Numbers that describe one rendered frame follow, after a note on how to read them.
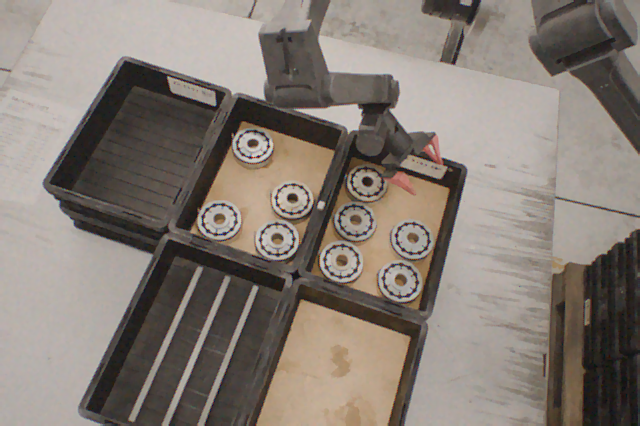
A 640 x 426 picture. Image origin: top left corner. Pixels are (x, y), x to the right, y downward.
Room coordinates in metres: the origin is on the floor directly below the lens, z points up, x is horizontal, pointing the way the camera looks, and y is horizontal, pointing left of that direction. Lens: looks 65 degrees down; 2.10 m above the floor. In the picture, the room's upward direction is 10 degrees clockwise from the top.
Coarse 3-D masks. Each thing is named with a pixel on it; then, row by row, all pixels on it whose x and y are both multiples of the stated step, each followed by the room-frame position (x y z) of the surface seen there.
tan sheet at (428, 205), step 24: (384, 168) 0.76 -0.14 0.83; (408, 192) 0.71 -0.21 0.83; (432, 192) 0.72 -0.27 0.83; (384, 216) 0.63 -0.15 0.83; (408, 216) 0.64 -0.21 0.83; (432, 216) 0.65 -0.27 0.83; (336, 240) 0.54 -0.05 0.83; (384, 240) 0.56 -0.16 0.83; (408, 240) 0.57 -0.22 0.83; (384, 264) 0.50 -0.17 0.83; (360, 288) 0.43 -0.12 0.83
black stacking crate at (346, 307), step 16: (304, 288) 0.38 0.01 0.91; (320, 304) 0.38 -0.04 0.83; (336, 304) 0.37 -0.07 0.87; (352, 304) 0.37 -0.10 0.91; (288, 320) 0.32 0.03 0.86; (368, 320) 0.36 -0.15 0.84; (384, 320) 0.36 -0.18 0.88; (400, 320) 0.35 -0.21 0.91; (416, 336) 0.33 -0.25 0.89; (272, 368) 0.22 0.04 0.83; (400, 384) 0.23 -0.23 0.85; (400, 400) 0.19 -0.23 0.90; (256, 416) 0.12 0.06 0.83
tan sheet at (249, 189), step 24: (288, 144) 0.78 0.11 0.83; (312, 144) 0.79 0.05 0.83; (240, 168) 0.69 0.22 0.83; (264, 168) 0.70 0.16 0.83; (288, 168) 0.71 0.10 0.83; (312, 168) 0.72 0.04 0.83; (216, 192) 0.61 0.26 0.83; (240, 192) 0.62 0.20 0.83; (264, 192) 0.63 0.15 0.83; (312, 192) 0.66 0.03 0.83; (264, 216) 0.57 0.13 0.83; (240, 240) 0.50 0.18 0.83; (288, 264) 0.46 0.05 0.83
